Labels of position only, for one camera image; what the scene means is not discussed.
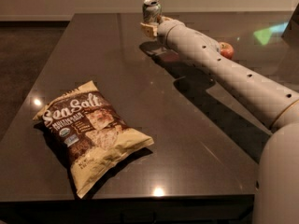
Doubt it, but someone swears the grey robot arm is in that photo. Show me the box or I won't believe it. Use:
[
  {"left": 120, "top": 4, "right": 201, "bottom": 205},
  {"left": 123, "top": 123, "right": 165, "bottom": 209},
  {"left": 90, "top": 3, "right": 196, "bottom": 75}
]
[{"left": 141, "top": 16, "right": 299, "bottom": 224}]

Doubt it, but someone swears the red apple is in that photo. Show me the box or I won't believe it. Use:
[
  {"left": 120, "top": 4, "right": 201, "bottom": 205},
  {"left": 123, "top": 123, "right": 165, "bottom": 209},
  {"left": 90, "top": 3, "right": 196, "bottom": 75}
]
[{"left": 220, "top": 42, "right": 235, "bottom": 60}]

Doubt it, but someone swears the sea salt chip bag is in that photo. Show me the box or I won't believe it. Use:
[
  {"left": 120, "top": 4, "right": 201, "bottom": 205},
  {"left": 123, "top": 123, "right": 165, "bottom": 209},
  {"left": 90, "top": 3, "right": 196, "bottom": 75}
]
[{"left": 34, "top": 81, "right": 153, "bottom": 198}]

